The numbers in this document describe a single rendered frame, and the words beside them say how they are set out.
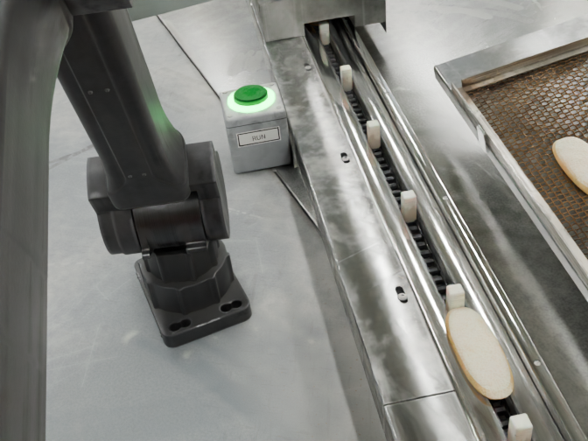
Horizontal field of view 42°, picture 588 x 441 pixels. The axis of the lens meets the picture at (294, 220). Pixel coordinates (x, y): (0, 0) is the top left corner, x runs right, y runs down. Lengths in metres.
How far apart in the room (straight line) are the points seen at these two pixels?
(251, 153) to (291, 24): 0.27
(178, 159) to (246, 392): 0.21
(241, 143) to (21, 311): 0.68
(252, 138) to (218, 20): 0.45
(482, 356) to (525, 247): 0.19
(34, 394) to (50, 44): 0.12
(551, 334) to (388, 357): 0.16
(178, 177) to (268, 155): 0.33
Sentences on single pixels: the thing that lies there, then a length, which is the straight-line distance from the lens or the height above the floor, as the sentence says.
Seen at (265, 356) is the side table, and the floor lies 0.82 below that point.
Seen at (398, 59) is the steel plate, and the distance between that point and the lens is 1.13.
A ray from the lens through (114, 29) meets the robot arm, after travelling 0.46.
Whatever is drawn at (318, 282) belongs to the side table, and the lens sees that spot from 0.76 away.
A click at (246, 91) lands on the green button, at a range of 0.90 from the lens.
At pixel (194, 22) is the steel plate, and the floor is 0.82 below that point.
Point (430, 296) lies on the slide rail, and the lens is 0.70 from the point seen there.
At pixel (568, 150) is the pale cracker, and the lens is 0.78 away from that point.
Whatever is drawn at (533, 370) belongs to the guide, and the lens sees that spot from 0.63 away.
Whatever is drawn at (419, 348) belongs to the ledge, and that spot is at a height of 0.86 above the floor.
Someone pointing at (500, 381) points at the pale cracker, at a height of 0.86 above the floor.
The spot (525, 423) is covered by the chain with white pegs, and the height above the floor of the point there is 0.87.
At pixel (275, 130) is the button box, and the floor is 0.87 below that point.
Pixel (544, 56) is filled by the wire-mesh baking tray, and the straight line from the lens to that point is 0.93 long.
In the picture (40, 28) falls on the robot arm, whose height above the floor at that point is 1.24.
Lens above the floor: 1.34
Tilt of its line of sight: 39 degrees down
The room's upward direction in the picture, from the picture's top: 7 degrees counter-clockwise
